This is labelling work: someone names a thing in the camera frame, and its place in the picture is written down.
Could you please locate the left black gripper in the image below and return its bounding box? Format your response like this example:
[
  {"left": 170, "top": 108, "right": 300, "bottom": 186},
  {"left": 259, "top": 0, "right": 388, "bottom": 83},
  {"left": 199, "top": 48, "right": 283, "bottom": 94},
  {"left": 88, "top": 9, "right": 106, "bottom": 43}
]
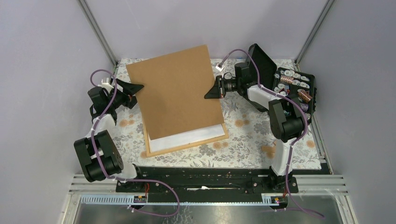
[{"left": 106, "top": 78, "right": 144, "bottom": 109}]

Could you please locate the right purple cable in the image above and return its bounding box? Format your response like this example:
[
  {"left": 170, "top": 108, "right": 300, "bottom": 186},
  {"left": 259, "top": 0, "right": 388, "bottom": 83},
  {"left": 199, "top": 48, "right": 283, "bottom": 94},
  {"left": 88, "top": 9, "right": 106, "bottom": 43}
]
[{"left": 222, "top": 49, "right": 325, "bottom": 220}]

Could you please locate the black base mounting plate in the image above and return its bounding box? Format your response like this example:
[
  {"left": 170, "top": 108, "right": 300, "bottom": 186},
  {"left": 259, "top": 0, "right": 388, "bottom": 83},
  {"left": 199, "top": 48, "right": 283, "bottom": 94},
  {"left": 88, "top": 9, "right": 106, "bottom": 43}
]
[{"left": 116, "top": 166, "right": 299, "bottom": 193}]

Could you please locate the floral patterned table mat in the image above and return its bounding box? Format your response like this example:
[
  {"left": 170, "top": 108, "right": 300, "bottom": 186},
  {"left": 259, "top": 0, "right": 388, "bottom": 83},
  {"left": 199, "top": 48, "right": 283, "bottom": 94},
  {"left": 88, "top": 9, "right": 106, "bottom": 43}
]
[{"left": 89, "top": 58, "right": 322, "bottom": 170}]

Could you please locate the open black chip case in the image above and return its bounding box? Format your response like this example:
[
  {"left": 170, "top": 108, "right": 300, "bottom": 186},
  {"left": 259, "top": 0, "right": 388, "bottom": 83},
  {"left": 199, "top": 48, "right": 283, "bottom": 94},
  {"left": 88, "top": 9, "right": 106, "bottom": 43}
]
[{"left": 246, "top": 43, "right": 317, "bottom": 124}]

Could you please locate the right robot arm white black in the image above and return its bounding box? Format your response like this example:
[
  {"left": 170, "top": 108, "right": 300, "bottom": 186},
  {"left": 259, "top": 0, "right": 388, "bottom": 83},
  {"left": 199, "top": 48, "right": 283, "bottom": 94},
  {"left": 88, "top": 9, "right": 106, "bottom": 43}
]
[{"left": 204, "top": 61, "right": 308, "bottom": 192}]

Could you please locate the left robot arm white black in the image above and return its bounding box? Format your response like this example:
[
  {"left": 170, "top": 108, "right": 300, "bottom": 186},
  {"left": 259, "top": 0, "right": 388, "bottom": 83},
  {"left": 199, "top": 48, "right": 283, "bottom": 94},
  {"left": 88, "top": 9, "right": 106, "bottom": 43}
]
[{"left": 73, "top": 79, "right": 145, "bottom": 192}]

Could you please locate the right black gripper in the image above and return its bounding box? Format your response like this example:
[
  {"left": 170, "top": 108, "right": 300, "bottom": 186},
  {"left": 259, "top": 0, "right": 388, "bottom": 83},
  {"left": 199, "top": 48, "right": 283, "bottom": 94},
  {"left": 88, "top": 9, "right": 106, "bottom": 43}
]
[{"left": 204, "top": 76, "right": 240, "bottom": 100}]

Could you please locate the small wooden block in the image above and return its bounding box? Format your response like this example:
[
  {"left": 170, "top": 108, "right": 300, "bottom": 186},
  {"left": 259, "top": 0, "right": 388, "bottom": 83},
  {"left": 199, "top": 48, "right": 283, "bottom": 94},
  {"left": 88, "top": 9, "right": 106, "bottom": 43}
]
[{"left": 261, "top": 145, "right": 276, "bottom": 157}]

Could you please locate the brown frame backing board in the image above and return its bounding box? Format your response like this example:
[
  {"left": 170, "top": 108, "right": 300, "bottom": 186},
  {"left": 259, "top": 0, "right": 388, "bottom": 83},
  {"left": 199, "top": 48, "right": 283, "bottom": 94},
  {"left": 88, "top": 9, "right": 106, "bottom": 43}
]
[{"left": 126, "top": 45, "right": 224, "bottom": 140}]

